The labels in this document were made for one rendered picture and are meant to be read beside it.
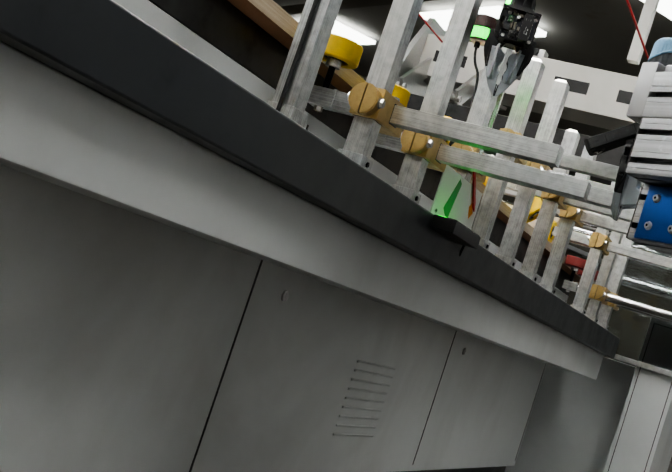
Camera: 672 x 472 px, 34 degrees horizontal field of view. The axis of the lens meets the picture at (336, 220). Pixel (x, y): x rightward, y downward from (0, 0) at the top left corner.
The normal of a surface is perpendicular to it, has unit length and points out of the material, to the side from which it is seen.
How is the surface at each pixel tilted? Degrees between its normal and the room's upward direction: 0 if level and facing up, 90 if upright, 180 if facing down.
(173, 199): 90
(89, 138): 90
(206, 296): 90
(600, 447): 90
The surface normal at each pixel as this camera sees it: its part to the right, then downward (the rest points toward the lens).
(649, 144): -0.79, -0.30
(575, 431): -0.38, -0.19
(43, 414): 0.87, 0.26
